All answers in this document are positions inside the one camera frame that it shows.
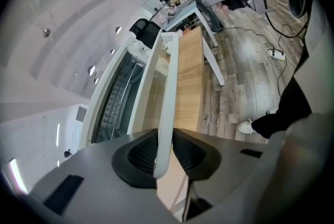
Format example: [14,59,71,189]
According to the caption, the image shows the person's white shirt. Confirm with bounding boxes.
[266,110,334,224]

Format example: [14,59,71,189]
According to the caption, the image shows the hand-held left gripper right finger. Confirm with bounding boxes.
[171,128,279,224]

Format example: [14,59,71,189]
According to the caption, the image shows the white flower bouquet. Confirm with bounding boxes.
[161,39,175,56]

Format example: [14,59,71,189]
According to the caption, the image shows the light grey desk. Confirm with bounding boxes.
[142,0,220,48]

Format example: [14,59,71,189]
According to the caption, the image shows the person's black trousers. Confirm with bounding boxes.
[251,75,314,140]

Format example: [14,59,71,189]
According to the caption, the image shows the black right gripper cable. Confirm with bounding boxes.
[263,0,314,41]

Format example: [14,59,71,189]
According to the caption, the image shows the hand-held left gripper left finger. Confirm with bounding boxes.
[28,128,169,224]

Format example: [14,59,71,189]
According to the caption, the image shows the white power strip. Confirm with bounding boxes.
[265,46,285,62]

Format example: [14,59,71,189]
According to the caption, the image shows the wooden table with white legs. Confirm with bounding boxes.
[151,25,225,218]

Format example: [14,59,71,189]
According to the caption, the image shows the person's white left shoe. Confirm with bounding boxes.
[237,118,258,134]

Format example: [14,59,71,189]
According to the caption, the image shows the black office chair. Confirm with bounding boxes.
[129,18,161,49]

